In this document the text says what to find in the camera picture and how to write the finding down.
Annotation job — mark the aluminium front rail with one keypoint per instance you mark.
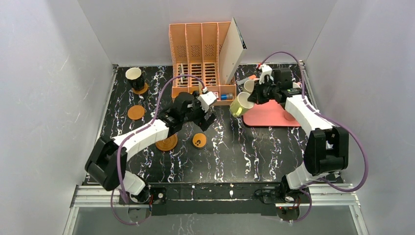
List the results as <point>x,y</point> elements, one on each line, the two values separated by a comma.
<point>322,195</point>

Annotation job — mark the blue grey bottle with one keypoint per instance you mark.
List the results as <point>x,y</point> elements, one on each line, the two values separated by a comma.
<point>228,96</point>

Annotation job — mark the plain orange coaster far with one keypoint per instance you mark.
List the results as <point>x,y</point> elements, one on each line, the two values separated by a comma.
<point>142,91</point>

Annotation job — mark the black mug white inside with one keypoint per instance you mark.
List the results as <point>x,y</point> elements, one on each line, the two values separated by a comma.
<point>135,78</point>

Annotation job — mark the yellow mug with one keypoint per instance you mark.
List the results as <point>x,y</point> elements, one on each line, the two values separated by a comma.
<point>241,105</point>

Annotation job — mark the grey marker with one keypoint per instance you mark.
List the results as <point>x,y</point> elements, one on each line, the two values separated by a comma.
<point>241,82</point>

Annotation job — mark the pen in organizer slot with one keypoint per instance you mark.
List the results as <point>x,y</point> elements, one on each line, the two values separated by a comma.
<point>181,71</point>

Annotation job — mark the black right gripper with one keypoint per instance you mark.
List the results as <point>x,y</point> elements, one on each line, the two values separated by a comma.
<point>259,94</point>

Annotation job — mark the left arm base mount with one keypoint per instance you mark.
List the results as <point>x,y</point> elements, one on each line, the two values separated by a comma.
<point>145,199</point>

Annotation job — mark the pink tray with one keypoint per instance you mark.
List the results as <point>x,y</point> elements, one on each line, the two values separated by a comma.
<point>269,114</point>

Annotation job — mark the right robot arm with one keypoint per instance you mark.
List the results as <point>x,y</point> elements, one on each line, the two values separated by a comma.
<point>327,145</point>

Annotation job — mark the white leaning book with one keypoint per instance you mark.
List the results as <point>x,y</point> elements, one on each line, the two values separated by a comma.
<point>231,53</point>

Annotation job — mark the green mug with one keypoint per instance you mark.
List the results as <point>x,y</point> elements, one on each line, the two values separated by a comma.
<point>248,86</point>

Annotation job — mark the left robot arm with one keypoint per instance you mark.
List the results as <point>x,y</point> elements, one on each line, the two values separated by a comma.
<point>107,161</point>

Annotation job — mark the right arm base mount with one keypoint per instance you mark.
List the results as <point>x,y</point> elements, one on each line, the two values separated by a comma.
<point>293,205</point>

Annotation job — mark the plain orange coaster near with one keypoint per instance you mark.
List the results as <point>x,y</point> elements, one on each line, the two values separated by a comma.
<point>136,112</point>

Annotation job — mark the plain orange coaster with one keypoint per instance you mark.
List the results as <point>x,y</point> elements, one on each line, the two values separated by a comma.
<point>142,91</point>
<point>136,112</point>

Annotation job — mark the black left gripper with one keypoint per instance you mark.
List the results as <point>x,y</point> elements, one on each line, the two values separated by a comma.
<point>202,115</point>

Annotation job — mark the ridged orange round coaster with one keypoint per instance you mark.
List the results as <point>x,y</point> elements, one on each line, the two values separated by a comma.
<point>167,144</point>

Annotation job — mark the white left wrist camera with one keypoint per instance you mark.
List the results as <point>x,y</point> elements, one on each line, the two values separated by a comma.
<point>207,100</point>

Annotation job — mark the orange coaster with black logo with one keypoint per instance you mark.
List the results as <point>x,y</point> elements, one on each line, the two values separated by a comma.
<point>199,140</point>

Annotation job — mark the orange desk file organizer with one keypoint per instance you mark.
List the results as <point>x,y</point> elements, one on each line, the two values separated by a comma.
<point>197,46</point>

